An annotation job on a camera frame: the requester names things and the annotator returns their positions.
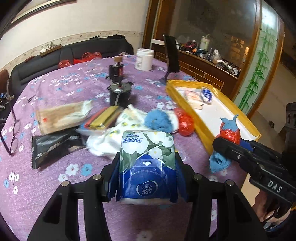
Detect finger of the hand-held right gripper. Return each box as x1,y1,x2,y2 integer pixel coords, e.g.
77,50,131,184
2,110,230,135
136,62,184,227
240,140,281,158
212,137,257,169

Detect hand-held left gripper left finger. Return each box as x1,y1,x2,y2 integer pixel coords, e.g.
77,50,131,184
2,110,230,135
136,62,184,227
27,152,122,241

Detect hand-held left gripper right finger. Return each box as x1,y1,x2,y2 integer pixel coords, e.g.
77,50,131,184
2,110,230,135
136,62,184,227
174,153,266,241

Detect red plastic bag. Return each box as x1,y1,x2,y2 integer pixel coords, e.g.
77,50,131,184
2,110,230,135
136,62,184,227
220,126,241,144
174,107,195,137

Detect small blue knitted piece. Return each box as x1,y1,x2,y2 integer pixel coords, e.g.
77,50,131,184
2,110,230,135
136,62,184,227
209,114,240,174

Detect yellow tray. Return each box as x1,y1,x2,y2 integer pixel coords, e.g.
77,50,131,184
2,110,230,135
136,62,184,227
166,80,262,156

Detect blue green floral tissue pack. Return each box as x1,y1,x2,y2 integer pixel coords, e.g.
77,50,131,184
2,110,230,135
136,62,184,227
115,130,178,205

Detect blue knitted hat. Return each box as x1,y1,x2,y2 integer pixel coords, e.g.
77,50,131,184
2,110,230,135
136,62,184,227
144,109,179,134

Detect person's right hand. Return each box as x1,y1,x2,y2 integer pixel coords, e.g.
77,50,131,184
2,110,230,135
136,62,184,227
253,192,275,222

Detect white cloth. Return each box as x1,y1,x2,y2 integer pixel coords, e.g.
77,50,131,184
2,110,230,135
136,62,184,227
86,125,125,158

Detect dark carved object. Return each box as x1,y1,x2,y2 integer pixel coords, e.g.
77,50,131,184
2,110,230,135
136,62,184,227
285,102,296,139

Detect blue white crumpled tissue pack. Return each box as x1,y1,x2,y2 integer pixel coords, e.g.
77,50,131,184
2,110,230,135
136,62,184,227
201,87,213,105

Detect pink tissue pack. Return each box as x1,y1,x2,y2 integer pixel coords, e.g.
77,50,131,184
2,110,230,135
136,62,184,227
184,89,204,110

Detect clear pack of coloured sheets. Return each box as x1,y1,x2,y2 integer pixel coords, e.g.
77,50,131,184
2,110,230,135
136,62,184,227
84,106,123,131

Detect black foil bag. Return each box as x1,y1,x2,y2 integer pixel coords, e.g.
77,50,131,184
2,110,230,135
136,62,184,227
31,130,86,170

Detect bamboo painted glass panel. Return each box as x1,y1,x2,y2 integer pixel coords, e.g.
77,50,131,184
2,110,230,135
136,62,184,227
237,0,285,116

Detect striped bag with red dot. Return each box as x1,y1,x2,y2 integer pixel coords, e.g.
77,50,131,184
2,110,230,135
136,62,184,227
36,100,93,135

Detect wooden glass partition cabinet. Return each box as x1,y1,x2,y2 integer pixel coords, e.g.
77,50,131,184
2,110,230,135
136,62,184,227
142,0,286,116

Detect pile of assorted clutter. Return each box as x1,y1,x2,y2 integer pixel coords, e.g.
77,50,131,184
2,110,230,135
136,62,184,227
177,39,238,76

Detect black cylindrical motor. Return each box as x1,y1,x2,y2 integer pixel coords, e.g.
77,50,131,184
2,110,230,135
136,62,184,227
107,81,134,109

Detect black phone stand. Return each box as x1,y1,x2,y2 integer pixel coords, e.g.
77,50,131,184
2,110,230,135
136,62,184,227
159,71,176,84

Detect purple floral tablecloth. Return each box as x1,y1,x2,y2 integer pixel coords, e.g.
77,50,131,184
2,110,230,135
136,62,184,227
0,54,249,241

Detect white plastic bottle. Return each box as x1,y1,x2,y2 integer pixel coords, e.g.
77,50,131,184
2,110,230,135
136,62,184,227
200,34,211,50

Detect black phone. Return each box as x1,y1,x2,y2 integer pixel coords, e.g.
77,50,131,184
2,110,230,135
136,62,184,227
163,35,180,73

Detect dark ink bottle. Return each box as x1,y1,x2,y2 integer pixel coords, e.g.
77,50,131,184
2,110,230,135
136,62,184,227
108,56,125,82

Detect white plastic jar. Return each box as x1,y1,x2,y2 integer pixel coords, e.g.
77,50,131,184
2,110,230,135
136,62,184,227
135,48,154,71

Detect red gift bag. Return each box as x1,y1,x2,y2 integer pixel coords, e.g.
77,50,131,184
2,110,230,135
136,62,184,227
73,52,102,65

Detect white flat box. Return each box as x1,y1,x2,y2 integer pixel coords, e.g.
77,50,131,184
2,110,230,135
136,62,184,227
150,39,166,48

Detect small dark items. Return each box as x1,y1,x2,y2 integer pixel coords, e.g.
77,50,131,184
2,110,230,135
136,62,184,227
0,91,12,110

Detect black sofa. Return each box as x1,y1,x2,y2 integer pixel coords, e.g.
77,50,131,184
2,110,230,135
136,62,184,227
11,38,134,87

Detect wooden tray with trinkets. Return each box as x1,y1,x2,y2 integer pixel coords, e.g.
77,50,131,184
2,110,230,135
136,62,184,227
39,42,63,57

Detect brown chair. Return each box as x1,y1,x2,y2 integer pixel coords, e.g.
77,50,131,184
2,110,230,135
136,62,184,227
0,69,10,93

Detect purple frame eyeglasses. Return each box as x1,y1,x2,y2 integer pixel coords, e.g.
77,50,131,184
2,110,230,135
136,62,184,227
0,76,22,156

